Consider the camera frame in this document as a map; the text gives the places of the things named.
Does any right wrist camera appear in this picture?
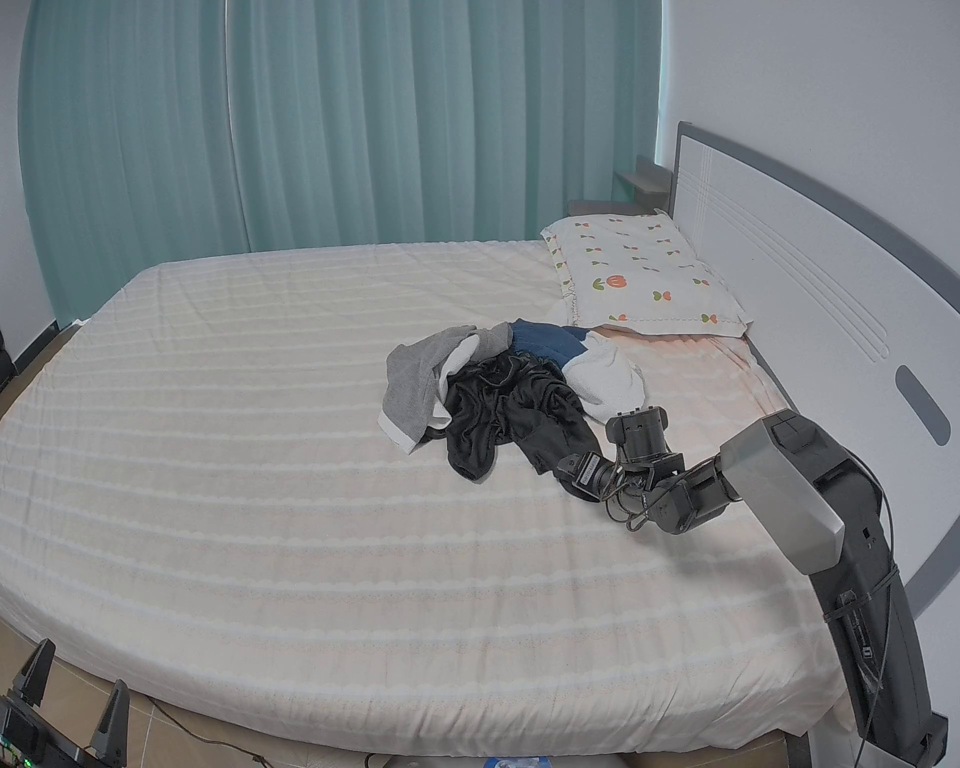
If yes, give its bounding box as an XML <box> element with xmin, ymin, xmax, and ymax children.
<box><xmin>604</xmin><ymin>405</ymin><xmax>670</xmax><ymax>465</ymax></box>

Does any white garment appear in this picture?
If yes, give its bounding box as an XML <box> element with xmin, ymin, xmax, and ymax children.
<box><xmin>561</xmin><ymin>332</ymin><xmax>648</xmax><ymax>426</ymax></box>

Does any bed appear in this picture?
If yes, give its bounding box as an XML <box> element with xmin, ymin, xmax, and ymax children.
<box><xmin>0</xmin><ymin>120</ymin><xmax>960</xmax><ymax>760</ymax></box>

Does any grey bedside table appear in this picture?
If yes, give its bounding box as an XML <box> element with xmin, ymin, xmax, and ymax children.
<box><xmin>567</xmin><ymin>154</ymin><xmax>678</xmax><ymax>219</ymax></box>

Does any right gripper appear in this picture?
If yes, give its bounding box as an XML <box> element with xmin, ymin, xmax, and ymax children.
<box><xmin>553</xmin><ymin>448</ymin><xmax>613</xmax><ymax>504</ymax></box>

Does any dark blue garment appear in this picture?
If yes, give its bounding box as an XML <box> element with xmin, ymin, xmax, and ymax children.
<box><xmin>509</xmin><ymin>318</ymin><xmax>588</xmax><ymax>370</ymax></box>

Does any blue-green curtain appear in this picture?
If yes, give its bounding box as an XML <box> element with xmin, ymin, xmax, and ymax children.
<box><xmin>223</xmin><ymin>0</ymin><xmax>664</xmax><ymax>253</ymax></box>
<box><xmin>21</xmin><ymin>0</ymin><xmax>235</xmax><ymax>329</ymax></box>

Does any grey garment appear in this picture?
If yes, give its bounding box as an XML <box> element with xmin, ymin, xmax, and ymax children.
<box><xmin>377</xmin><ymin>323</ymin><xmax>513</xmax><ymax>456</ymax></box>

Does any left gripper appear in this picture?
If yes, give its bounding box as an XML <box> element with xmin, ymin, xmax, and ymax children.
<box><xmin>0</xmin><ymin>638</ymin><xmax>131</xmax><ymax>768</ymax></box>

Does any white printed pillow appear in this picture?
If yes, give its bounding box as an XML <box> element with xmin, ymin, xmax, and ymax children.
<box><xmin>540</xmin><ymin>209</ymin><xmax>754</xmax><ymax>336</ymax></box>

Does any black garment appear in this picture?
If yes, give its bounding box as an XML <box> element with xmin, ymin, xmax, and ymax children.
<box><xmin>441</xmin><ymin>352</ymin><xmax>526</xmax><ymax>483</ymax></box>
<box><xmin>491</xmin><ymin>355</ymin><xmax>596</xmax><ymax>482</ymax></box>

